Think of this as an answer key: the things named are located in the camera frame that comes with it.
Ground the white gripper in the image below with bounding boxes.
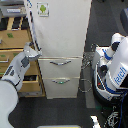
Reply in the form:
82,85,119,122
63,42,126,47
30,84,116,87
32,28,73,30
23,42,42,61

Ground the white fridge door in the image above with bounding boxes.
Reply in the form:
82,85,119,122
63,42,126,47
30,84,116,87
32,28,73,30
24,0,92,57

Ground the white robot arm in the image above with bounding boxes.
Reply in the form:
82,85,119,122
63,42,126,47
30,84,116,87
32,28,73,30
0,42,42,128

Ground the middle fridge drawer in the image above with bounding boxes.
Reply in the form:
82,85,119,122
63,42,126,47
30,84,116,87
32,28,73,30
38,58,82,79

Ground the fridge drawer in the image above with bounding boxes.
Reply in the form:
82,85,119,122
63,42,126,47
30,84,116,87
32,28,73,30
38,58,82,79
43,78,79,99

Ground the bottom fridge drawer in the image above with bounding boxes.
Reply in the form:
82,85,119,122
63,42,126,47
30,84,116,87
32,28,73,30
43,78,79,99

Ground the wooden drawer cabinet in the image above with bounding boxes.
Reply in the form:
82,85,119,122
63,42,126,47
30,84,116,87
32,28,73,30
0,17,45,97

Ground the white refrigerator body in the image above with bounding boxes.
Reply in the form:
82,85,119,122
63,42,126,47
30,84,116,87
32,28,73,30
24,0,92,99

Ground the green android sticker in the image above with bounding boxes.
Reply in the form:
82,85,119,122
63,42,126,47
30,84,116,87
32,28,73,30
37,2,49,17

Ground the grey box on cabinet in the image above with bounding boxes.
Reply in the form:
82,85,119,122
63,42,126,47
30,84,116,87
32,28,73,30
0,6,26,17

